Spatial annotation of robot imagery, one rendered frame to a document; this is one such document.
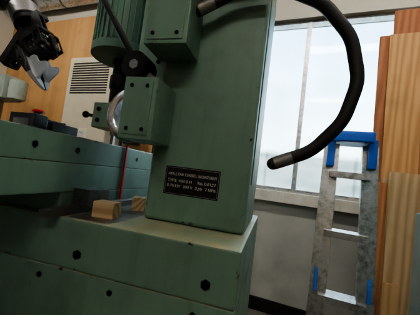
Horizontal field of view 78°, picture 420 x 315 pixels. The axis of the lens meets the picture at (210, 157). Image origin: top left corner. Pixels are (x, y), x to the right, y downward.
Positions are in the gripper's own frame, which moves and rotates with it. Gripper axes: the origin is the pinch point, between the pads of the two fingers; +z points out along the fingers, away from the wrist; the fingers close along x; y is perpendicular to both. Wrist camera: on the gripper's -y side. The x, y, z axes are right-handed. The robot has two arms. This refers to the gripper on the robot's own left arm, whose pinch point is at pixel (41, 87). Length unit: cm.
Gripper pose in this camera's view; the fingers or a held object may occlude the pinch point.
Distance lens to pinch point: 84.3
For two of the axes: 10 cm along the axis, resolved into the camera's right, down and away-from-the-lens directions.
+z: 3.8, 9.1, -1.7
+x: 2.5, 0.8, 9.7
